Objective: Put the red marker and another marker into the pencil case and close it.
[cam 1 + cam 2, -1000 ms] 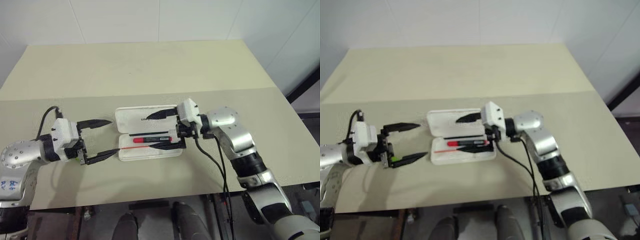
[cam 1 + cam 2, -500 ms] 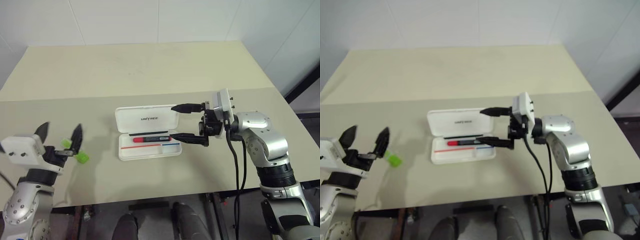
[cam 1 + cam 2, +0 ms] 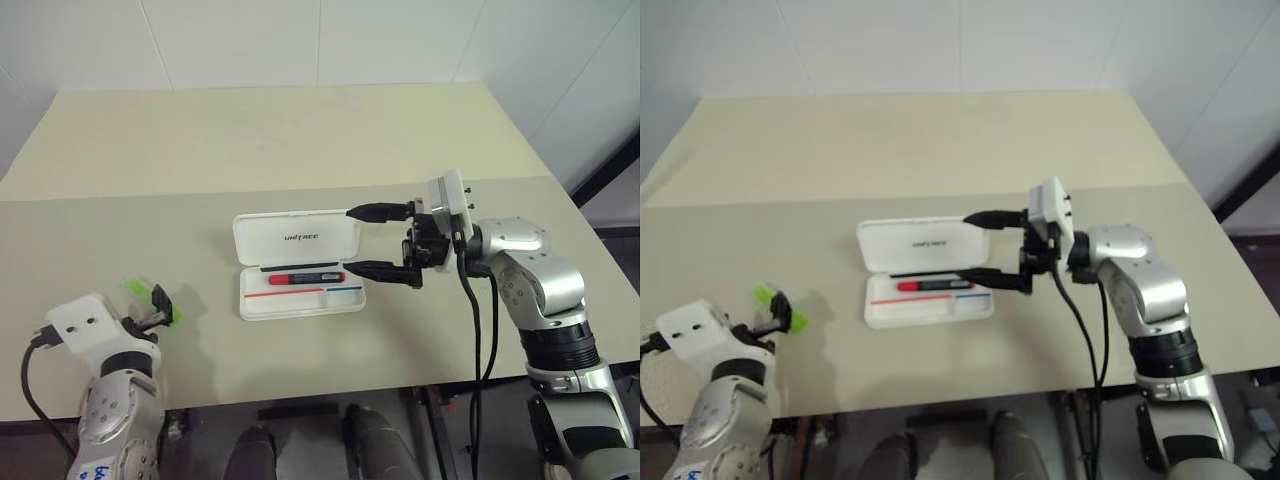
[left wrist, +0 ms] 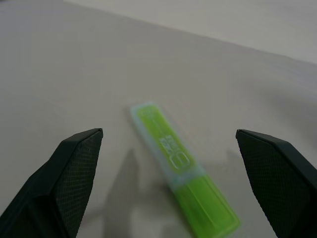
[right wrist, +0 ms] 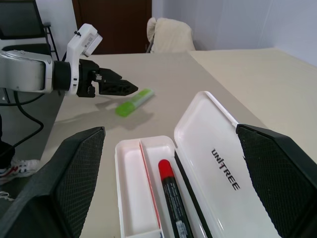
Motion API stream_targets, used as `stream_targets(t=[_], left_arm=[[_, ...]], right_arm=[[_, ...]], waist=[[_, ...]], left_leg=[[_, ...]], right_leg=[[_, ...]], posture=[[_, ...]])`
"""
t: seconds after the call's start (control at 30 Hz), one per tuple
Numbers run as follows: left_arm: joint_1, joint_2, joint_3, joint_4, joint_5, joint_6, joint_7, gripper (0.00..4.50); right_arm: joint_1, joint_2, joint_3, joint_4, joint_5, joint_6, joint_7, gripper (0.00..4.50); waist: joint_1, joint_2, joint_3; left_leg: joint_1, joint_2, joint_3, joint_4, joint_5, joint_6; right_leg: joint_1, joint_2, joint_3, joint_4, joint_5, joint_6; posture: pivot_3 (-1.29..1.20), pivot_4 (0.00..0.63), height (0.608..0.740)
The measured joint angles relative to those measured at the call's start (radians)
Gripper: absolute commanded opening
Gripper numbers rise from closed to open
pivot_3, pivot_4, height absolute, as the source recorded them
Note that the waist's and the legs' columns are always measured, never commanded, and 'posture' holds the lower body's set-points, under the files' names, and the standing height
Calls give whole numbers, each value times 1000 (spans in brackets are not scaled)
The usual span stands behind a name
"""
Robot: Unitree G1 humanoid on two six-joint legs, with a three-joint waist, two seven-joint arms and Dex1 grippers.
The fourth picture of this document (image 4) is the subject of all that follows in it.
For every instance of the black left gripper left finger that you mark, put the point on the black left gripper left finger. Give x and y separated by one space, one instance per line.
57 183

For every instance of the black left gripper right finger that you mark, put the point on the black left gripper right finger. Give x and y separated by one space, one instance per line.
282 183

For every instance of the green highlighter marker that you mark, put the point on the green highlighter marker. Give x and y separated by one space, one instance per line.
180 163

